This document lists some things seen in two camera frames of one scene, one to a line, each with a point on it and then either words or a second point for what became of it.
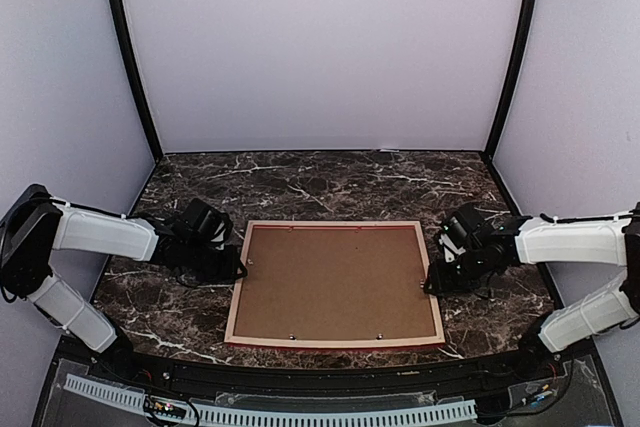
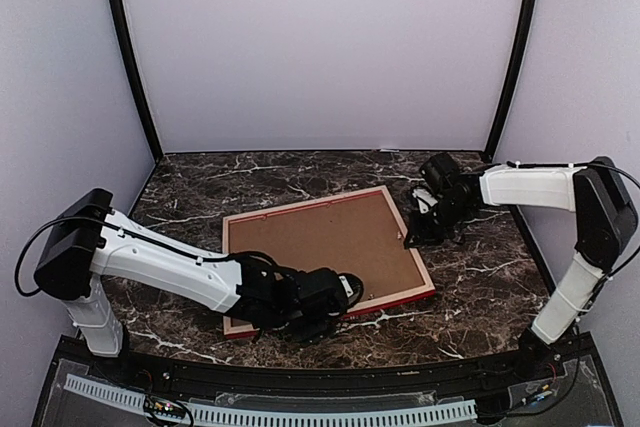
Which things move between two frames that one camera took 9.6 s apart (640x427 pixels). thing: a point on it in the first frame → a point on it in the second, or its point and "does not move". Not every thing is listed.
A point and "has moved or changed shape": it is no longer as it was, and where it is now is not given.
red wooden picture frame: (334, 284) → (231, 331)
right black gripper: (441, 281) → (421, 237)
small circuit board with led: (164, 408) does not move
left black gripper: (229, 273) → (312, 333)
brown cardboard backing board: (333, 281) has moved or changed shape
